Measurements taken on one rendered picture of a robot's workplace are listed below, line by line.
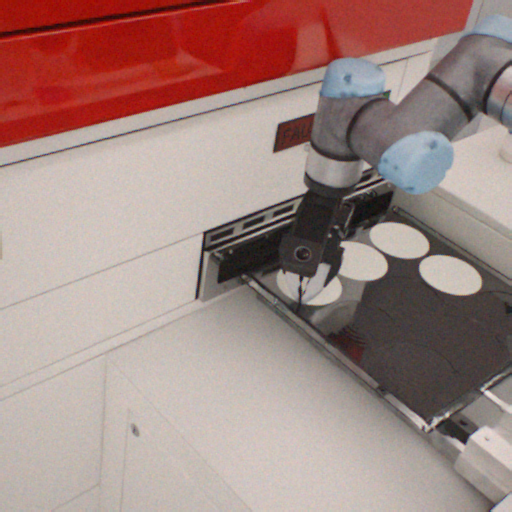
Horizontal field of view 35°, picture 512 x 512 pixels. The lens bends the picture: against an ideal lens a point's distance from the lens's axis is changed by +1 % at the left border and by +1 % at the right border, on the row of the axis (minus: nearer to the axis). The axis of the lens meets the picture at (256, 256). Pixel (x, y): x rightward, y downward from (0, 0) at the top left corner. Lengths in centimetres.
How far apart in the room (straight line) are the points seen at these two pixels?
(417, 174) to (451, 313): 38
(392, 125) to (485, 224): 49
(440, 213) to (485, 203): 8
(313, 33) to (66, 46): 35
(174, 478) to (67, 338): 24
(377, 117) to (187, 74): 22
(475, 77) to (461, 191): 50
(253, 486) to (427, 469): 24
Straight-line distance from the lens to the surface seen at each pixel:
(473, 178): 147
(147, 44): 87
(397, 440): 114
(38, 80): 81
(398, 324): 119
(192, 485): 112
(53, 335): 109
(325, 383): 118
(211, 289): 122
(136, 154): 99
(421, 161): 91
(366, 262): 129
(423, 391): 110
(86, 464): 134
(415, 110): 94
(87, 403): 123
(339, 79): 97
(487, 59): 95
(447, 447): 113
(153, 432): 115
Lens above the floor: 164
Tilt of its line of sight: 37 degrees down
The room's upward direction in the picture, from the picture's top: 10 degrees clockwise
